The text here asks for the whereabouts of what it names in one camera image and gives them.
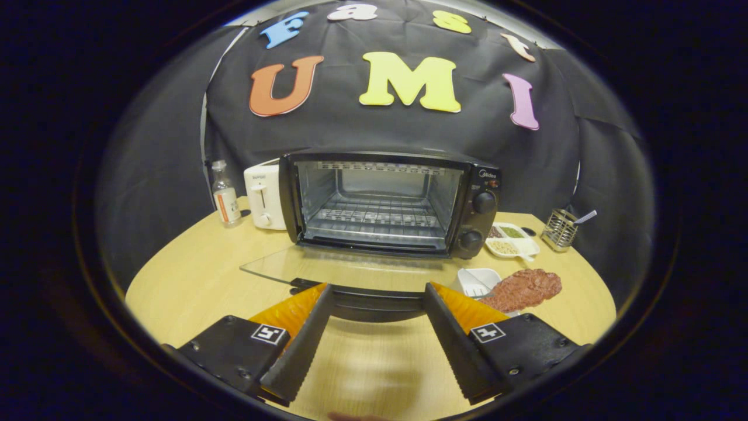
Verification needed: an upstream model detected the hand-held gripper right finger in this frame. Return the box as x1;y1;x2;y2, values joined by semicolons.
424;282;591;406

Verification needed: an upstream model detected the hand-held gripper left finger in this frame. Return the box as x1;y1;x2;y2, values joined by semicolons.
164;284;335;407

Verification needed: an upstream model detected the red meat slice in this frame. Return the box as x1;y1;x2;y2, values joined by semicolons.
479;268;563;313

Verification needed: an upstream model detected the black toaster oven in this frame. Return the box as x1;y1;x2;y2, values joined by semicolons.
240;149;502;323

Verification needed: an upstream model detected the white bread toaster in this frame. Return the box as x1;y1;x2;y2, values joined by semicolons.
244;159;288;231

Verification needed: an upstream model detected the white rectangular ribbed tray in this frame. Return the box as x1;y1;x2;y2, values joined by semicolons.
456;268;503;299

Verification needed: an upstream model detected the white divided dish with beans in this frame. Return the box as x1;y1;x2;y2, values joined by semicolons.
485;222;541;262

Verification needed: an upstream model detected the clear plastic bottle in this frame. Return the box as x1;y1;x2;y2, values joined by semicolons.
211;160;242;227

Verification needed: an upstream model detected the metal wire utensil holder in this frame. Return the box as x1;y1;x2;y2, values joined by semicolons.
541;209;579;253

